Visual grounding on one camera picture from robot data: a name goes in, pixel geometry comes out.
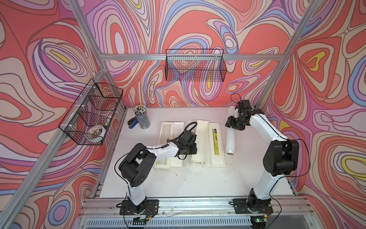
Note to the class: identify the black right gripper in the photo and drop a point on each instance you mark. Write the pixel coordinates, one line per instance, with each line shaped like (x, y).
(229, 123)

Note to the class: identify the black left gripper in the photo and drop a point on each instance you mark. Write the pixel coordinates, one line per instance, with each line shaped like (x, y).
(194, 149)

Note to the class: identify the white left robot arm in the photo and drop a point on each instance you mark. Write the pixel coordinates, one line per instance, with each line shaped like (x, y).
(138, 163)

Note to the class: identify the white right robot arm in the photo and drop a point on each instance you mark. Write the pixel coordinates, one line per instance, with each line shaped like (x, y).
(280, 159)

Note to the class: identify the cup of pencils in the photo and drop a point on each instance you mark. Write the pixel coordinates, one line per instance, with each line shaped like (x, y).
(140, 112)

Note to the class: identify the tape roll in basket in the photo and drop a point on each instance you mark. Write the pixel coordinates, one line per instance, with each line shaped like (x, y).
(96, 134)

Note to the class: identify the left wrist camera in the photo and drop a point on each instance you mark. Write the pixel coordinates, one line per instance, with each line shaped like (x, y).
(188, 137)

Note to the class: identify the black wire basket back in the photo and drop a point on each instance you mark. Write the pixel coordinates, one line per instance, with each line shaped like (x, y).
(195, 65)

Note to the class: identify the black wire basket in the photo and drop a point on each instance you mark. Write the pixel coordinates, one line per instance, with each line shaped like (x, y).
(95, 105)
(195, 65)

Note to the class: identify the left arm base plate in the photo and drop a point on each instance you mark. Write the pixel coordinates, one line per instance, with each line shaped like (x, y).
(140, 207)

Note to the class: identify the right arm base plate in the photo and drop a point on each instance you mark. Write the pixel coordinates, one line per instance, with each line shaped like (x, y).
(252, 206)

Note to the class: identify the black wire basket left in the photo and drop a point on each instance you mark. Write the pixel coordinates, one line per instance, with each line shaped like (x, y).
(95, 105)

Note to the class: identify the aluminium front rail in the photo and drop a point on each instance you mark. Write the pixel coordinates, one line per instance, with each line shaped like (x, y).
(284, 212)

